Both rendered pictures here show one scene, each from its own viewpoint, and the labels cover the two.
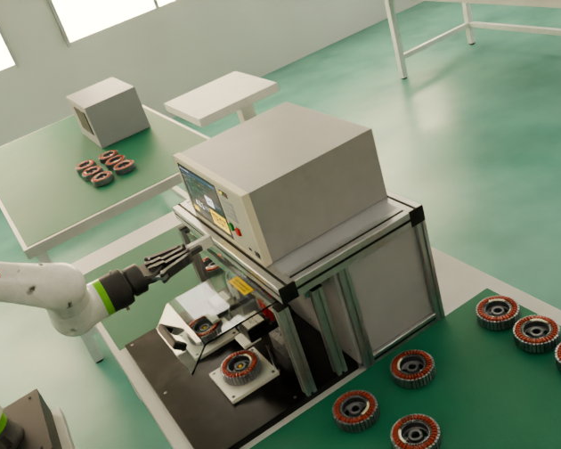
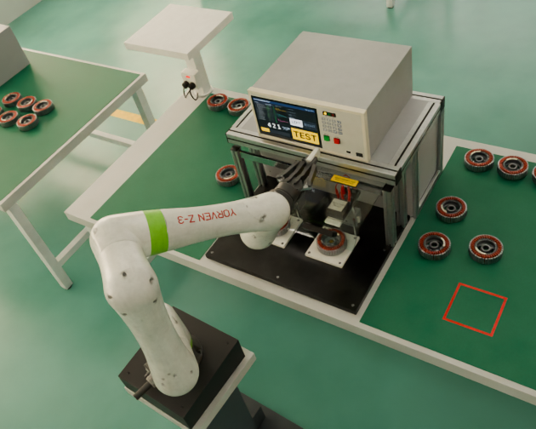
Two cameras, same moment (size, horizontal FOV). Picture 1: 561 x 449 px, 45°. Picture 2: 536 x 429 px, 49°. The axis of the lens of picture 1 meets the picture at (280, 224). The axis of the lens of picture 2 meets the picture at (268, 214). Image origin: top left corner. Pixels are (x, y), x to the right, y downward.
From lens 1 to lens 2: 1.16 m
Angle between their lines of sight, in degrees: 26
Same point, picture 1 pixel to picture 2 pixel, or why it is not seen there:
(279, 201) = (376, 111)
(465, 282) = not seen: hidden behind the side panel
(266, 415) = (373, 267)
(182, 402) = (298, 278)
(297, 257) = (385, 150)
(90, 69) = not seen: outside the picture
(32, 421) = (196, 329)
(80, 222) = (41, 166)
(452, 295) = not seen: hidden behind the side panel
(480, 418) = (512, 226)
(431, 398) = (474, 224)
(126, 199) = (74, 136)
